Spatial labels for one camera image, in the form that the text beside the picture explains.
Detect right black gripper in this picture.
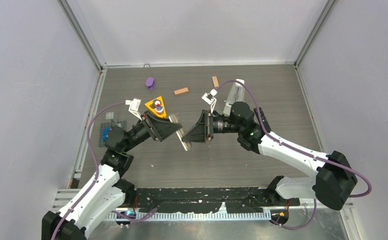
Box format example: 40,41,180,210
182,110,243,144

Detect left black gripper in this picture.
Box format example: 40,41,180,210
122,110,181,153

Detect white printed card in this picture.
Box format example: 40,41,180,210
168,114,192,151

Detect black remote control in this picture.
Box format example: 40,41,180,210
253,107,272,133

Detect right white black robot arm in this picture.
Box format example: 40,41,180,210
181,101,358,211

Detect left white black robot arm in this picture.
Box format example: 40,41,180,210
41,111,183,240

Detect yellow triangular toy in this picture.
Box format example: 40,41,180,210
144,96,168,118

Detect purple plastic cap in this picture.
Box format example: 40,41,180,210
145,77,155,90

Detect upright orange wooden block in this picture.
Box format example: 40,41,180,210
211,76,220,88

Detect small clear grey tile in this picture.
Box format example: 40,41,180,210
105,112,114,120

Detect white metronome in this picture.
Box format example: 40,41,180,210
223,79,245,116

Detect blue building brick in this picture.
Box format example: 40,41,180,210
102,128,110,142

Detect grey building plate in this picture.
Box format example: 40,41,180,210
98,119,127,148

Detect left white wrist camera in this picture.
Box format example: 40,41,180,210
125,98,143,121

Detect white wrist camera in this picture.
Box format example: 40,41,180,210
125,98,143,121
201,89,218,114

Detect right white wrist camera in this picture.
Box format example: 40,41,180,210
201,89,218,114

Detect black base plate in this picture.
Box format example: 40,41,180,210
122,187,300,214

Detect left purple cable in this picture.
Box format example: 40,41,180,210
49,101,130,240

